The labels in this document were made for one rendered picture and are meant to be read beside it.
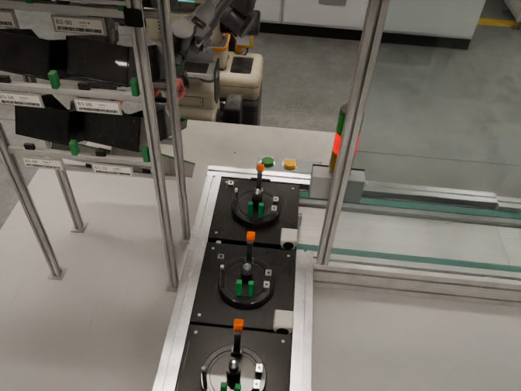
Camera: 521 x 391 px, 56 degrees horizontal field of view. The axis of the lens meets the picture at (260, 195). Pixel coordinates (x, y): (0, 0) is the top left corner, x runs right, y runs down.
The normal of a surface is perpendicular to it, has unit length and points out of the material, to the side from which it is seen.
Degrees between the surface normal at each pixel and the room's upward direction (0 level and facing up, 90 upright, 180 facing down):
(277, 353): 0
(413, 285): 90
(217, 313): 0
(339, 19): 90
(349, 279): 90
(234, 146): 0
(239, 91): 90
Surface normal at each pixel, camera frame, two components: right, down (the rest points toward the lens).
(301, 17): -0.09, 0.70
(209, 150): 0.04, -0.70
